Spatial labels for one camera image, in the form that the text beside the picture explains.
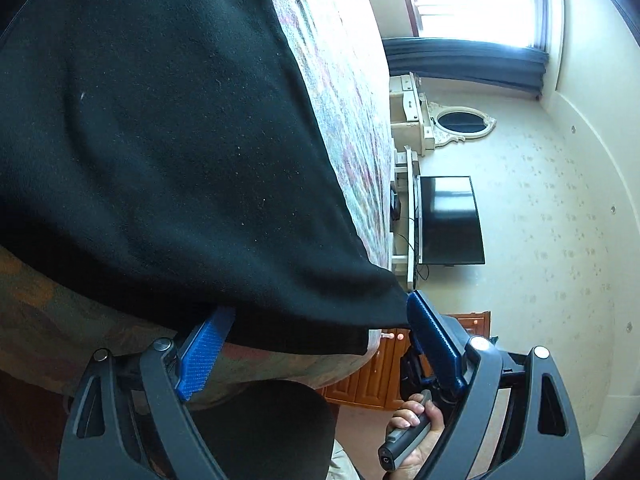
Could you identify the dark blue curtain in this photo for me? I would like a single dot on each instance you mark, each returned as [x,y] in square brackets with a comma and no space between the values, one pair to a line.
[515,68]

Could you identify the black television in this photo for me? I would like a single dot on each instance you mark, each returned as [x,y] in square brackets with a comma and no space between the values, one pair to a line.
[448,222]

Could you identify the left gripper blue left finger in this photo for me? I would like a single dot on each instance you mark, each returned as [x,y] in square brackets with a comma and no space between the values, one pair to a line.
[198,354]

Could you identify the white vanity with oval mirror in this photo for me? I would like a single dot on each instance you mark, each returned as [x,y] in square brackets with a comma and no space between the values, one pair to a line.
[423,125]

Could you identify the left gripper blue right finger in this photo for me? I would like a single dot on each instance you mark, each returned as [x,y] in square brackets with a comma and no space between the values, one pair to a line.
[442,340]

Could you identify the white tv console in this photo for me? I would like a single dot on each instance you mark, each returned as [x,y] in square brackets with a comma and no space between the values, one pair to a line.
[403,240]

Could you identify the brown wooden cabinet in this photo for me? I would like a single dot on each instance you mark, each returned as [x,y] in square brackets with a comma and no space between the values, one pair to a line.
[376,384]

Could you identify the floral bedspread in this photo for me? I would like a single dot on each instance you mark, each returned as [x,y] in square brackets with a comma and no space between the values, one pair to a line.
[48,332]

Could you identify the black pants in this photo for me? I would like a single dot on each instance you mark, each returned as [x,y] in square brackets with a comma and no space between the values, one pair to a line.
[161,157]

